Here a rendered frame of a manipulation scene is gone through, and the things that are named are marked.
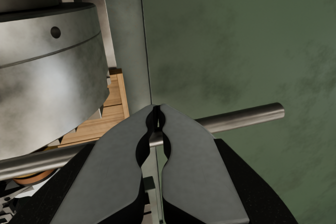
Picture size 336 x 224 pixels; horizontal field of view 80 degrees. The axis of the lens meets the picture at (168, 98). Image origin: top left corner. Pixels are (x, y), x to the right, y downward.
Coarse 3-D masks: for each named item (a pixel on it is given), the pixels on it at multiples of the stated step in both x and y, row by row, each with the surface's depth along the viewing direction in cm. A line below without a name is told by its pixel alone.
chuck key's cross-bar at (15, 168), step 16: (240, 112) 14; (256, 112) 14; (272, 112) 14; (208, 128) 13; (224, 128) 13; (80, 144) 12; (160, 144) 13; (0, 160) 12; (16, 160) 12; (32, 160) 12; (48, 160) 12; (64, 160) 12; (0, 176) 12; (16, 176) 12
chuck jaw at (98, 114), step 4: (100, 108) 33; (96, 112) 32; (100, 112) 32; (92, 116) 32; (96, 116) 32; (100, 116) 32; (76, 128) 34; (68, 132) 33; (72, 132) 33; (56, 140) 33; (60, 140) 34; (48, 144) 33; (52, 144) 33; (56, 144) 33
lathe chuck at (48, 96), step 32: (32, 64) 18; (64, 64) 21; (96, 64) 26; (0, 96) 17; (32, 96) 19; (64, 96) 21; (96, 96) 26; (0, 128) 18; (32, 128) 20; (64, 128) 22
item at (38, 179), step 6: (36, 150) 32; (42, 150) 32; (54, 168) 36; (30, 174) 33; (36, 174) 34; (42, 174) 34; (48, 174) 35; (18, 180) 33; (24, 180) 33; (30, 180) 33; (36, 180) 34; (42, 180) 35
